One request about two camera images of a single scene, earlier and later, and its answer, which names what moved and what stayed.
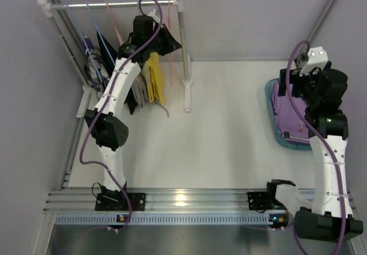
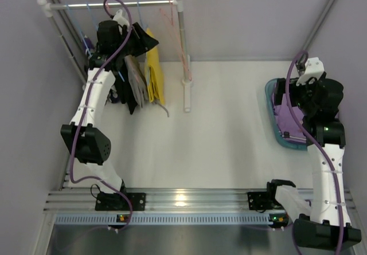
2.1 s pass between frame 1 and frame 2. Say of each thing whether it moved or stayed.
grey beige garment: stayed
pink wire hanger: moved
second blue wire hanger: stayed
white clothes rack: stayed
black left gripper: moved
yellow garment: stayed
